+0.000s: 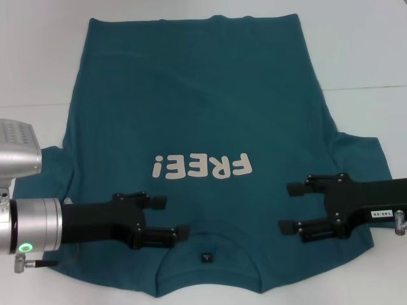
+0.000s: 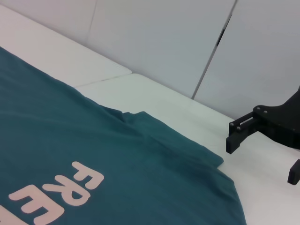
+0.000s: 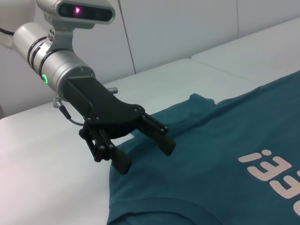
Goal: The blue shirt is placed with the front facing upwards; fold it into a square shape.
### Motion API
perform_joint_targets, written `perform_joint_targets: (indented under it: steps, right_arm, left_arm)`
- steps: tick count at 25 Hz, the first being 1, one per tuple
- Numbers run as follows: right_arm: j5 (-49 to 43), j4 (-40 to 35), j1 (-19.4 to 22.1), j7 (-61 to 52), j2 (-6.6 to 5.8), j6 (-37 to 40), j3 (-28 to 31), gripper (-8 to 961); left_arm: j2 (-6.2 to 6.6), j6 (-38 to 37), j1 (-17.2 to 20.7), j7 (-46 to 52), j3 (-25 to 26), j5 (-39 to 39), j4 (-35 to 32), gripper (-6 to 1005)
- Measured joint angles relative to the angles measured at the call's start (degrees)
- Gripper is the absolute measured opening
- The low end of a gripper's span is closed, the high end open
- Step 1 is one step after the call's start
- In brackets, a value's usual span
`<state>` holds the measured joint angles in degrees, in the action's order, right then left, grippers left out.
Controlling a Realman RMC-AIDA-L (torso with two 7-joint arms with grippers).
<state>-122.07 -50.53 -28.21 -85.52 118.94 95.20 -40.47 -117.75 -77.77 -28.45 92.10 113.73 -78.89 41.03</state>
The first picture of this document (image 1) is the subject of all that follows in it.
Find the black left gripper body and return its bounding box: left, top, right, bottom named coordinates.
left=61, top=198, right=147, bottom=248

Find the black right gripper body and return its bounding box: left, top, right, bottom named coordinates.
left=323, top=177, right=407, bottom=240

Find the teal FREE! print T-shirt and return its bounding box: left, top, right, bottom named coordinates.
left=13, top=13, right=397, bottom=288

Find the right arm silver cable plug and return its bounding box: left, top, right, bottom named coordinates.
left=395, top=212, right=407, bottom=236

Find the left arm cable with plug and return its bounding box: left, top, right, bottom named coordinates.
left=13, top=243, right=80, bottom=274

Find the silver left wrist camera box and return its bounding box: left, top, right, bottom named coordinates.
left=0, top=119, right=43, bottom=177

